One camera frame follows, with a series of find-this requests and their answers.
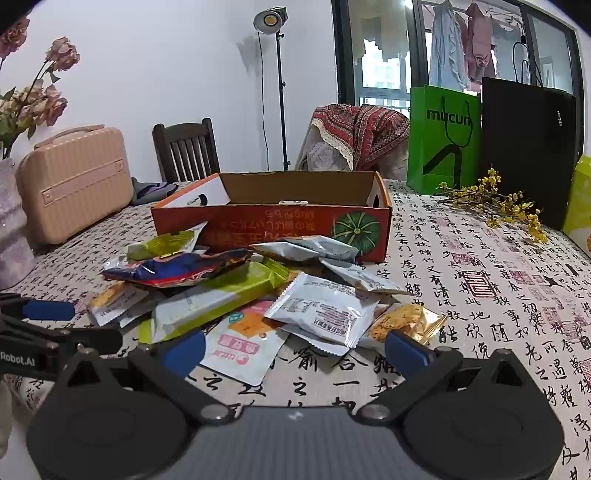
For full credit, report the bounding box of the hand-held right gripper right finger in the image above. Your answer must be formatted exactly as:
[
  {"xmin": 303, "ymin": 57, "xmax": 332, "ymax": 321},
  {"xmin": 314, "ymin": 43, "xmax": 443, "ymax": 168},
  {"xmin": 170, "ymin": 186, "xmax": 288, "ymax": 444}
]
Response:
[{"xmin": 355, "ymin": 330, "xmax": 536, "ymax": 425}]

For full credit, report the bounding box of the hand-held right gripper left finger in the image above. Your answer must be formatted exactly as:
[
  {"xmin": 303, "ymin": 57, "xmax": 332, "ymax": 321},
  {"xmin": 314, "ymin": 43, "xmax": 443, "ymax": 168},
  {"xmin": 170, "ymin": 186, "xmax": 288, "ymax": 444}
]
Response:
[{"xmin": 58, "ymin": 330, "xmax": 238, "ymax": 425}]

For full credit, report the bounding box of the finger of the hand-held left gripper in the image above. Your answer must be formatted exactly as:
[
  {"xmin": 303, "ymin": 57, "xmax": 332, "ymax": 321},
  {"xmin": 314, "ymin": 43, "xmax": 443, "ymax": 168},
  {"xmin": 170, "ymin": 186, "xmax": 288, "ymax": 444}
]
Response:
[
  {"xmin": 0, "ymin": 292, "xmax": 77, "ymax": 322},
  {"xmin": 46, "ymin": 323, "xmax": 124, "ymax": 357}
]

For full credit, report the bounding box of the gold clear cracker packet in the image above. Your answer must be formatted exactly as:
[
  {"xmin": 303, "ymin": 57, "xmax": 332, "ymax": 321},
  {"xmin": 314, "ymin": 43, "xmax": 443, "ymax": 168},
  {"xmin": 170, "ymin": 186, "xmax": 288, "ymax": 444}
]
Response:
[{"xmin": 367, "ymin": 302, "xmax": 448, "ymax": 349}]

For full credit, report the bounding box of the small cracker snack packet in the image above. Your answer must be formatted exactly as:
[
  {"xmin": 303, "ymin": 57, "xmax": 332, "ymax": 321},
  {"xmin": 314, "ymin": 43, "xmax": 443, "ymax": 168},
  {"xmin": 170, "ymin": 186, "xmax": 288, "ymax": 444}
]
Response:
[{"xmin": 87, "ymin": 281, "xmax": 155, "ymax": 328}]

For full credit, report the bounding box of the pink white snack pouch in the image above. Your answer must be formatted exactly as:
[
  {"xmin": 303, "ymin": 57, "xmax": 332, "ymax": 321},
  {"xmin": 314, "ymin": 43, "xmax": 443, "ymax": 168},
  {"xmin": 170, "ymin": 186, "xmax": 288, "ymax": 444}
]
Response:
[{"xmin": 199, "ymin": 300, "xmax": 289, "ymax": 386}]

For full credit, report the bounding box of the lime green long snack packet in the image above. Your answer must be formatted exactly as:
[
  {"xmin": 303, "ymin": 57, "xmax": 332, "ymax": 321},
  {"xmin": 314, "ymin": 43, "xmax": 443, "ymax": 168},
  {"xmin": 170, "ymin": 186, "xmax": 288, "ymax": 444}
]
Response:
[{"xmin": 139, "ymin": 258, "xmax": 289, "ymax": 344}]

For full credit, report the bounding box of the blue red crinkled snack packet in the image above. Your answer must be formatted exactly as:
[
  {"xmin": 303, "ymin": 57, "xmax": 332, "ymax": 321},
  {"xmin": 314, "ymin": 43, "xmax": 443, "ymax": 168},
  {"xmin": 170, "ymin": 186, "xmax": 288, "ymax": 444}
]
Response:
[{"xmin": 102, "ymin": 248, "xmax": 254, "ymax": 289}]

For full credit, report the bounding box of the large white snack packet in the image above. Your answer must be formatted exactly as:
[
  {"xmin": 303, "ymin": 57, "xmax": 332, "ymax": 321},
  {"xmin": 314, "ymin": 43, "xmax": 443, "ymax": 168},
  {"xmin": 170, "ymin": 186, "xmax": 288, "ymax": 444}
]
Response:
[{"xmin": 265, "ymin": 271, "xmax": 380, "ymax": 349}]

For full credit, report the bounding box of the yellow-green small snack packet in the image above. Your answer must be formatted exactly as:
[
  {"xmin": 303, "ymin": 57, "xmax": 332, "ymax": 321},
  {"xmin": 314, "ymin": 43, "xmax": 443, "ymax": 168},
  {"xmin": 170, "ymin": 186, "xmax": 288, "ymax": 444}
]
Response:
[{"xmin": 126, "ymin": 222, "xmax": 208, "ymax": 261}]

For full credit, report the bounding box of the silver orange snack packet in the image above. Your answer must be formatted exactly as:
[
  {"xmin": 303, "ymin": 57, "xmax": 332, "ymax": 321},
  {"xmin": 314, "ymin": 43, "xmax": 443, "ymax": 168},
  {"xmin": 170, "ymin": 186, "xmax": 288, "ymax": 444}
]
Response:
[{"xmin": 250, "ymin": 235, "xmax": 360, "ymax": 265}]

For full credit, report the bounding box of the orange cardboard box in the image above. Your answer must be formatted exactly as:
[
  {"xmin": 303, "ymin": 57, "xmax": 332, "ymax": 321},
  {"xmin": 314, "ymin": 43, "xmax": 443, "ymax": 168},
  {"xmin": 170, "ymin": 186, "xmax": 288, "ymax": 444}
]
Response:
[{"xmin": 151, "ymin": 171, "xmax": 393, "ymax": 265}]

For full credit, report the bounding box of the lilac wrapped vase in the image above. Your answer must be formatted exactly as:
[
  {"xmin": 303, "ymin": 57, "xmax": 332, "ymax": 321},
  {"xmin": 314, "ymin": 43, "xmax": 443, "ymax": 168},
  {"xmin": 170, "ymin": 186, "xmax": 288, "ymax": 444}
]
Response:
[{"xmin": 0, "ymin": 159, "xmax": 35, "ymax": 289}]

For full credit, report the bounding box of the pink ribbed suitcase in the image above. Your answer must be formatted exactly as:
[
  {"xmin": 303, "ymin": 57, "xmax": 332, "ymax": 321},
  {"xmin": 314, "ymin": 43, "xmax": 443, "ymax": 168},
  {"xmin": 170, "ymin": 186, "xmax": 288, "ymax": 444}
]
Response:
[{"xmin": 16, "ymin": 124, "xmax": 134, "ymax": 245}]

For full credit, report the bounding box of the grey purple pouch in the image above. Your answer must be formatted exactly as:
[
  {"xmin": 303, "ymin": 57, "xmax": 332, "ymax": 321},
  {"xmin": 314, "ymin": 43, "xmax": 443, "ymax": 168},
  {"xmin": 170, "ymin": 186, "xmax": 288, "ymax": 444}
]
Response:
[{"xmin": 130, "ymin": 176, "xmax": 178, "ymax": 206}]

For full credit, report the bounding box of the yellow flower branch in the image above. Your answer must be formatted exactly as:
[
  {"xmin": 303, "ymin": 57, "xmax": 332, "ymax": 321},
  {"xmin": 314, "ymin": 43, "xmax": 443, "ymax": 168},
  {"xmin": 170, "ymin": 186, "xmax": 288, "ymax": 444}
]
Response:
[{"xmin": 436, "ymin": 168, "xmax": 550, "ymax": 244}]

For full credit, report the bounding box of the dark wooden chair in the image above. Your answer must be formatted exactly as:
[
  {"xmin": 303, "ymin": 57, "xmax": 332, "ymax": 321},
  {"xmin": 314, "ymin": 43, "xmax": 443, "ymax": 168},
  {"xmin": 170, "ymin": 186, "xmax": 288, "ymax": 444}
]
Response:
[{"xmin": 152, "ymin": 118, "xmax": 221, "ymax": 183}]

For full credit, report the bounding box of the pink flower bouquet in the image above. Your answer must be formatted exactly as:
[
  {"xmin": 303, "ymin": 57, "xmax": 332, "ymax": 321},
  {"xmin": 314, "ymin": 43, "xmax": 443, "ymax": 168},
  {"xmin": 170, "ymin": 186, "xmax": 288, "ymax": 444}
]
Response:
[{"xmin": 0, "ymin": 14, "xmax": 80, "ymax": 160}]

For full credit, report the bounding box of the green paper bag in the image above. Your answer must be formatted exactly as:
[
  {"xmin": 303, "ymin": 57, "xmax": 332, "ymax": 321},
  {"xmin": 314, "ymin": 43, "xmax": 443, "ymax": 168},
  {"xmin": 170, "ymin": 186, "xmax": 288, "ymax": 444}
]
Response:
[{"xmin": 406, "ymin": 84, "xmax": 482, "ymax": 195}]

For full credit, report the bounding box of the red patterned cloth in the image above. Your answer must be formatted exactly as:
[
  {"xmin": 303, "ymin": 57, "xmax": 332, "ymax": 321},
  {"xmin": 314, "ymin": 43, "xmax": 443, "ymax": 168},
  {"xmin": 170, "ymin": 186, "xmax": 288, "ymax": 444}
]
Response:
[{"xmin": 310, "ymin": 104, "xmax": 411, "ymax": 171}]

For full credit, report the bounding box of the yellow-green bag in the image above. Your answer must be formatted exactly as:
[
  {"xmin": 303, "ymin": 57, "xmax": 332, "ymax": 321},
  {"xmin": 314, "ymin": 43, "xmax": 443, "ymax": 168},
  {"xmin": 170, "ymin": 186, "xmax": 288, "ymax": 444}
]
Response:
[{"xmin": 561, "ymin": 154, "xmax": 591, "ymax": 259}]

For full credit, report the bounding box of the black paper bag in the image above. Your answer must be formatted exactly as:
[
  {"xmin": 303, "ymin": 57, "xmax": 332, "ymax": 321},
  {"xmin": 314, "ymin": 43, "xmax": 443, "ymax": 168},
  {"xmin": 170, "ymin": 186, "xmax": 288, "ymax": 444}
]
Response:
[{"xmin": 481, "ymin": 60, "xmax": 579, "ymax": 232}]

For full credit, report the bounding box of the studio light on stand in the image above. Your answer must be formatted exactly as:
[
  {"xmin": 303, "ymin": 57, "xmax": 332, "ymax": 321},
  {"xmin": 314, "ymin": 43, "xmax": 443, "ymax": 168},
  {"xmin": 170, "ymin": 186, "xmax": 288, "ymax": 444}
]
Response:
[{"xmin": 253, "ymin": 6, "xmax": 291, "ymax": 171}]

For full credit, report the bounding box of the hanging blue shirt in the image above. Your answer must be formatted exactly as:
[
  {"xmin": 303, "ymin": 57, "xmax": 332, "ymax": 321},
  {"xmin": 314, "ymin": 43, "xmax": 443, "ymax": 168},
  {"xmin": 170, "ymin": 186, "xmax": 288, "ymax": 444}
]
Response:
[{"xmin": 429, "ymin": 2, "xmax": 469, "ymax": 90}]

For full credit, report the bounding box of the hanging pink garment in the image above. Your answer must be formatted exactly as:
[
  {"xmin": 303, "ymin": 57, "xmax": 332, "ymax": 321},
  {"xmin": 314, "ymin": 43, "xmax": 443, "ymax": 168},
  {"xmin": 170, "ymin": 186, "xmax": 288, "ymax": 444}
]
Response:
[{"xmin": 464, "ymin": 2, "xmax": 497, "ymax": 90}]

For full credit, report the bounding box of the hanging white shirt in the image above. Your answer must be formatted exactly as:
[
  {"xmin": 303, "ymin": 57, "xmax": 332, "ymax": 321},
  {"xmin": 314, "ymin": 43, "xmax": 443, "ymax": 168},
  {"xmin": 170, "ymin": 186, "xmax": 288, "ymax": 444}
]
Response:
[{"xmin": 494, "ymin": 18, "xmax": 532, "ymax": 86}]

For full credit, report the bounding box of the black window frame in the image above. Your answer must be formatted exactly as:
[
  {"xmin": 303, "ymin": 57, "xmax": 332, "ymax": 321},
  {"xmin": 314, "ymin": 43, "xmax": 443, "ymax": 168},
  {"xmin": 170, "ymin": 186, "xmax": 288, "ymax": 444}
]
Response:
[{"xmin": 331, "ymin": 0, "xmax": 580, "ymax": 153}]

